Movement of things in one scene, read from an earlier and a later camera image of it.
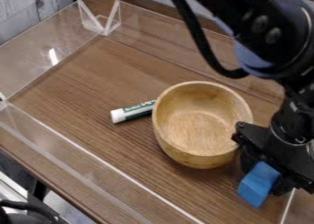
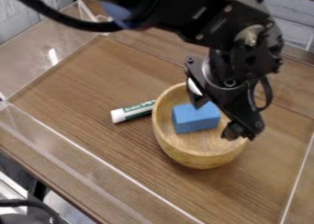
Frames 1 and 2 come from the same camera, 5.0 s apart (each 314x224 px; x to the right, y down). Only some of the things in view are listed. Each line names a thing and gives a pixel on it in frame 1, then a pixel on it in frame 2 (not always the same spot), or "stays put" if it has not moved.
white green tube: x=132 y=112 stays put
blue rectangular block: x=259 y=183 -> x=191 y=119
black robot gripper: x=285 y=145 -> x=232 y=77
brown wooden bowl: x=196 y=115 stays put
